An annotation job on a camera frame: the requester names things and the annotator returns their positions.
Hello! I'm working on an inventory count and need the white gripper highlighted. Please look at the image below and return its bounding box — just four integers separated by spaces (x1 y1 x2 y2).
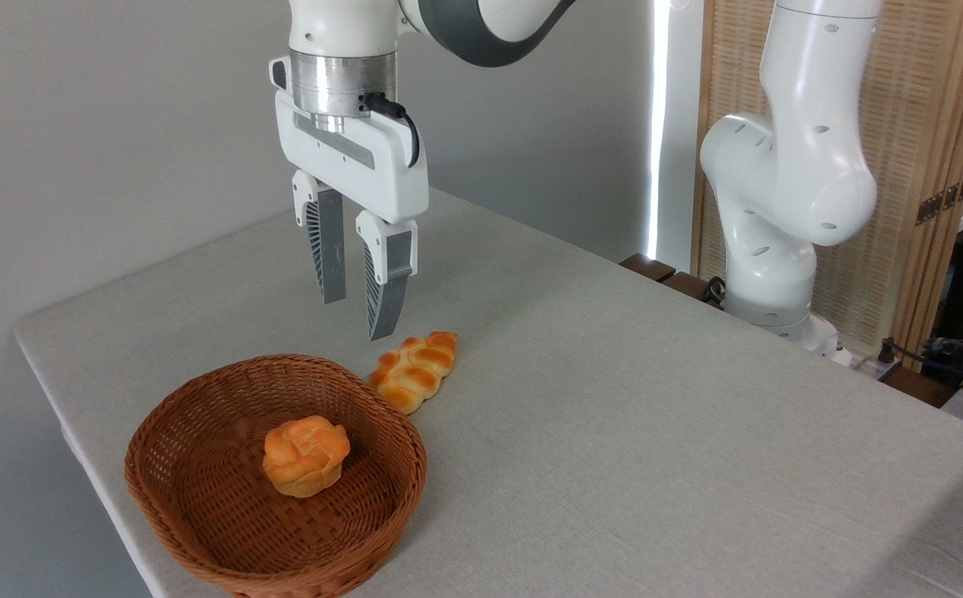
270 56 431 343

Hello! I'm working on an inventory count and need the round golden bread roll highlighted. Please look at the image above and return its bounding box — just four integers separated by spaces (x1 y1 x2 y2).
262 414 352 500

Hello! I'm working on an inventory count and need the braided golden bread loaf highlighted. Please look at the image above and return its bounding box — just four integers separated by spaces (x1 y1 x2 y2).
368 331 459 416

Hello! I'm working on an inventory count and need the brown wicker basket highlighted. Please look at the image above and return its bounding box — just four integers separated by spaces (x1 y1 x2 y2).
124 354 429 598

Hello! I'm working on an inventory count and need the grey tablecloth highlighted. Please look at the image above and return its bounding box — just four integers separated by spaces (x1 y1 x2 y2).
13 187 963 598

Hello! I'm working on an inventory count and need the wooden bamboo folding screen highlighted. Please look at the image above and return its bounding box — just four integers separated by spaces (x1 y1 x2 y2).
690 0 963 360

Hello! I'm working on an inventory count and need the dark metal screen hinge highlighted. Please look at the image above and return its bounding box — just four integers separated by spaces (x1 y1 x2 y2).
915 174 963 227

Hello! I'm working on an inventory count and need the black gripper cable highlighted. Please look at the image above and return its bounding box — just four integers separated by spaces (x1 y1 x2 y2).
360 92 422 169

